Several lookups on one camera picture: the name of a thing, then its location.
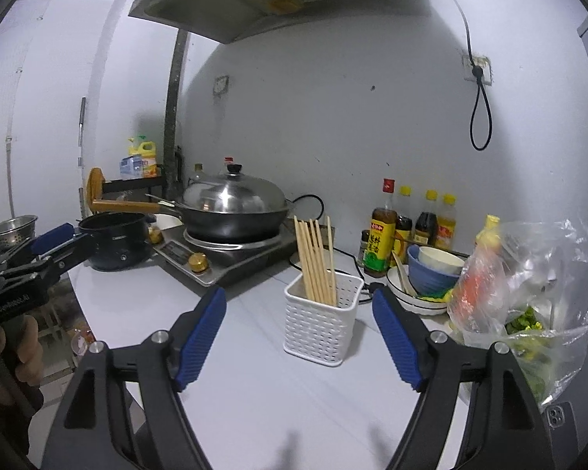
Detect dark vertical pipe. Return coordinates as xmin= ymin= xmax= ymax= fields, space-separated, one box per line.
xmin=163 ymin=29 xmax=190 ymax=199

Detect yellow-capped dark sauce bottle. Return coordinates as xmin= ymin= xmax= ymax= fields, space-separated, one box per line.
xmin=394 ymin=186 xmax=415 ymax=260
xmin=414 ymin=190 xmax=439 ymax=246

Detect white woven plastic basket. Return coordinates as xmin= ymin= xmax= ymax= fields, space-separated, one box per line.
xmin=283 ymin=271 xmax=365 ymax=367

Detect steel range hood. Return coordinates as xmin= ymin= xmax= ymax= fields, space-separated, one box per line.
xmin=129 ymin=0 xmax=345 ymax=45

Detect red-capped green-label sauce bottle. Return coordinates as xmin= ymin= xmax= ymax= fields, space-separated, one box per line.
xmin=364 ymin=179 xmax=399 ymax=278

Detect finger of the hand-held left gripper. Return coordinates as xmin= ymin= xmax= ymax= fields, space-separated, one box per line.
xmin=0 ymin=233 xmax=96 ymax=284
xmin=0 ymin=222 xmax=76 ymax=269

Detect round wooden board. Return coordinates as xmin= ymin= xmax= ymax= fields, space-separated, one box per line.
xmin=86 ymin=167 xmax=105 ymax=216

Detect yellow oil jug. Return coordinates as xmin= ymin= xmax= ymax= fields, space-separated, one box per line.
xmin=129 ymin=136 xmax=158 ymax=178

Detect clear plastic bag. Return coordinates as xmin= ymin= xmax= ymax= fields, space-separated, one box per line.
xmin=446 ymin=218 xmax=588 ymax=402

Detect yellow orange squeeze bottle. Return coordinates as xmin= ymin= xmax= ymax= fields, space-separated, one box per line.
xmin=458 ymin=214 xmax=501 ymax=334

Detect blue white packet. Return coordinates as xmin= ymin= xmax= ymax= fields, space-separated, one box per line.
xmin=119 ymin=155 xmax=143 ymax=180

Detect green leafy vegetables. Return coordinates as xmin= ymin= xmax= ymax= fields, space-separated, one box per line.
xmin=505 ymin=306 xmax=569 ymax=397

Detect black wok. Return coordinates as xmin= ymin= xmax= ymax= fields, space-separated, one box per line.
xmin=91 ymin=198 xmax=295 ymax=244

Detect steel colander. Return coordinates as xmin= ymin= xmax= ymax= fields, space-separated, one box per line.
xmin=0 ymin=214 xmax=40 ymax=250

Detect thin white pipe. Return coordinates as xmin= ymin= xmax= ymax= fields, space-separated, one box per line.
xmin=5 ymin=134 xmax=16 ymax=221

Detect white wall socket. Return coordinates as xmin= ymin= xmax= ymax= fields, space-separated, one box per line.
xmin=463 ymin=54 xmax=493 ymax=86

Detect black wall cable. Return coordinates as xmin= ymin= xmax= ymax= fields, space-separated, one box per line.
xmin=436 ymin=0 xmax=494 ymax=152

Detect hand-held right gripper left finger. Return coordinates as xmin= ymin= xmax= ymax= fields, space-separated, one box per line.
xmin=39 ymin=285 xmax=227 ymax=470

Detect black shelf rack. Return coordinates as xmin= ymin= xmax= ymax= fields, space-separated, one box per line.
xmin=100 ymin=175 xmax=171 ymax=197

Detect blue bowl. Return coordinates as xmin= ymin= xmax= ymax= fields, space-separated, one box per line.
xmin=407 ymin=245 xmax=466 ymax=297

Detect yellow-capped amber sauce bottle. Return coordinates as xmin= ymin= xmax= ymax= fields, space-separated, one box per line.
xmin=436 ymin=194 xmax=458 ymax=251

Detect black power plug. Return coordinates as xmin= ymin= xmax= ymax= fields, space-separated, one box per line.
xmin=360 ymin=279 xmax=388 ymax=299

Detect steel wok lid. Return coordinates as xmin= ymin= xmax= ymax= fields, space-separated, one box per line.
xmin=181 ymin=164 xmax=291 ymax=215

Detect thin black cable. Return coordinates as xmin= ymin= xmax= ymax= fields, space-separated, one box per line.
xmin=290 ymin=195 xmax=325 ymax=221

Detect bundle of wooden chopsticks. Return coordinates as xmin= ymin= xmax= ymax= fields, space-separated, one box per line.
xmin=294 ymin=214 xmax=339 ymax=307

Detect black cooker power cable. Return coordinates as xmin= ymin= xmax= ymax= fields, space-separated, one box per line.
xmin=323 ymin=247 xmax=373 ymax=285

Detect person's left hand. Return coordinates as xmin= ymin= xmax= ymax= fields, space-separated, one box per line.
xmin=0 ymin=312 xmax=46 ymax=402

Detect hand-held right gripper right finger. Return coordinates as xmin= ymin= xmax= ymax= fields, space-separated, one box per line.
xmin=371 ymin=286 xmax=557 ymax=470

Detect steel induction cooker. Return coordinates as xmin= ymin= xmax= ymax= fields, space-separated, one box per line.
xmin=154 ymin=215 xmax=299 ymax=287

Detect black saucepan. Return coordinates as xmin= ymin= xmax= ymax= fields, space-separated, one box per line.
xmin=78 ymin=212 xmax=152 ymax=271

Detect white dark-rimmed plate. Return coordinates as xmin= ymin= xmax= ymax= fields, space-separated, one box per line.
xmin=386 ymin=265 xmax=450 ymax=316

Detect wooden spoon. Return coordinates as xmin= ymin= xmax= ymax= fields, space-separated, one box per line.
xmin=391 ymin=251 xmax=412 ymax=297

